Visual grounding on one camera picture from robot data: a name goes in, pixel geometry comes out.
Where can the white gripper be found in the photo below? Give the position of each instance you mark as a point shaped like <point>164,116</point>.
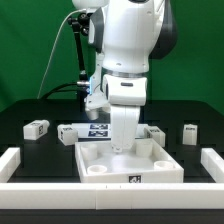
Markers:
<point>124,121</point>

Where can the white square tabletop part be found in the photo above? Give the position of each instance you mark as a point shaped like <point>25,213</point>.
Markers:
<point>145,162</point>

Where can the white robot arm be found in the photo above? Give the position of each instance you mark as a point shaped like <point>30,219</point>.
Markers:
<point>126,34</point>

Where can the marker tag sheet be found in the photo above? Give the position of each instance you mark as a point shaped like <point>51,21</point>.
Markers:
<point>100,130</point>

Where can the white front fence bar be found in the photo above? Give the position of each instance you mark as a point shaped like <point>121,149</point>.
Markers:
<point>111,196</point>

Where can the white right fence block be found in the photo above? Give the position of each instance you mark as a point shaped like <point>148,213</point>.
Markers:
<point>213,164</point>

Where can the white fence block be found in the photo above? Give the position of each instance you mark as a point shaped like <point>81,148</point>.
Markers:
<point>213,164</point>
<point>9,162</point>

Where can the white left fence block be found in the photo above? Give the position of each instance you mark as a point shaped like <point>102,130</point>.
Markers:
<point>9,162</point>

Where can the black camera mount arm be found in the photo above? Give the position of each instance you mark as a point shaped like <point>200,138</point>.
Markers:
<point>80,27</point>

